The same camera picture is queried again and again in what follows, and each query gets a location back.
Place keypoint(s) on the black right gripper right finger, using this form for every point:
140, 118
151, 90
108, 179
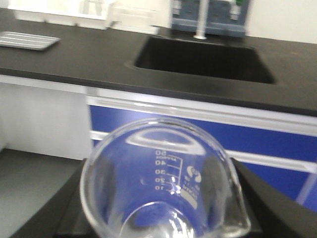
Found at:
273, 214

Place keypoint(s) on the black lab sink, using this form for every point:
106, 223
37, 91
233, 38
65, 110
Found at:
204, 59

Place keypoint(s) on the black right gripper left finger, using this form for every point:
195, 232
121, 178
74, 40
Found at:
61, 217

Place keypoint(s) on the right white storage bin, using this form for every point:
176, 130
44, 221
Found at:
93, 14

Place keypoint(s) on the clear glass beaker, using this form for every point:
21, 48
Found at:
162, 178

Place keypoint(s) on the white test tube rack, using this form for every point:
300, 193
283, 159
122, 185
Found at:
133, 19

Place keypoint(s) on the white storage bin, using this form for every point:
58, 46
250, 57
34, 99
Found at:
61, 12
93, 14

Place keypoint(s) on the middle white storage bin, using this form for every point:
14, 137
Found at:
61, 12

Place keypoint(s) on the silver metal tray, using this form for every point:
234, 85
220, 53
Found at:
26, 41

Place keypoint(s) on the blue cabinet front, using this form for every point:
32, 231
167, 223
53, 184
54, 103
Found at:
280, 148

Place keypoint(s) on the white sink faucet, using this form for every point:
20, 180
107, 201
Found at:
202, 19

